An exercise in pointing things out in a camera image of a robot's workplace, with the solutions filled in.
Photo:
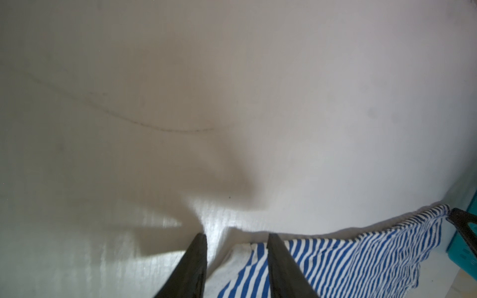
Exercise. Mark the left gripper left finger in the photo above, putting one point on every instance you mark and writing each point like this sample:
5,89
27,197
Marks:
189,277

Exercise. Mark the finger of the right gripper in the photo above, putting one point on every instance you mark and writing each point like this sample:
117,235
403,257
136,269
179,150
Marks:
461,220

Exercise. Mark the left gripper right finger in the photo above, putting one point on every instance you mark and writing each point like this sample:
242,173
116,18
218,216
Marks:
286,278

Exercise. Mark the teal plastic basket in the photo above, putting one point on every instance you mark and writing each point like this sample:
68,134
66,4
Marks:
458,250

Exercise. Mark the navy striped tank top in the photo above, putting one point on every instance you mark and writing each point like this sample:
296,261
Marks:
377,264

